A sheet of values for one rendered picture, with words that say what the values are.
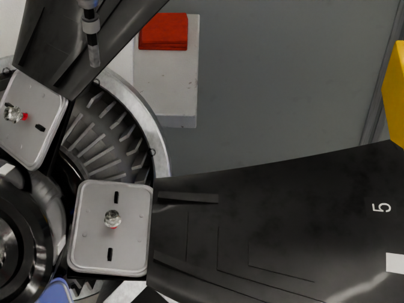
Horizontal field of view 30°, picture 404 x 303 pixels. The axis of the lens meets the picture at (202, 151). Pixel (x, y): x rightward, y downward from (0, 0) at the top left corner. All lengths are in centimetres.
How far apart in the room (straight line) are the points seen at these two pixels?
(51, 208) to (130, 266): 8
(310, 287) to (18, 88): 29
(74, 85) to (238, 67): 90
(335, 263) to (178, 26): 71
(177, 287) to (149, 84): 64
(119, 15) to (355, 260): 27
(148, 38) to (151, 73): 7
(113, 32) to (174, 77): 64
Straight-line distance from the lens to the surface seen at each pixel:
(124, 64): 82
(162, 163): 79
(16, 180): 57
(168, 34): 124
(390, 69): 100
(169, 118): 115
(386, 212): 66
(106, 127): 73
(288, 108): 153
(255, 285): 61
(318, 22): 139
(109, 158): 71
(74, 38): 58
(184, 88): 118
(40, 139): 59
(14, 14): 84
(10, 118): 60
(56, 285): 67
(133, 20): 55
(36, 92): 61
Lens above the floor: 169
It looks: 50 degrees down
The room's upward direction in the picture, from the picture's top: 2 degrees clockwise
